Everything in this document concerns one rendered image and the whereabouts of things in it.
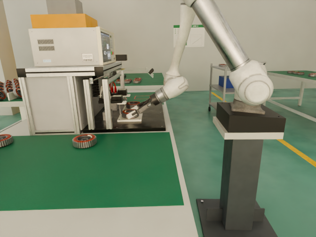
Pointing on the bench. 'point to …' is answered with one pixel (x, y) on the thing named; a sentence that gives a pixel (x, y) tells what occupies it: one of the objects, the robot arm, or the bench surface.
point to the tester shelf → (67, 70)
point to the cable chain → (95, 88)
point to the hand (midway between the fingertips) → (130, 113)
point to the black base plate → (151, 116)
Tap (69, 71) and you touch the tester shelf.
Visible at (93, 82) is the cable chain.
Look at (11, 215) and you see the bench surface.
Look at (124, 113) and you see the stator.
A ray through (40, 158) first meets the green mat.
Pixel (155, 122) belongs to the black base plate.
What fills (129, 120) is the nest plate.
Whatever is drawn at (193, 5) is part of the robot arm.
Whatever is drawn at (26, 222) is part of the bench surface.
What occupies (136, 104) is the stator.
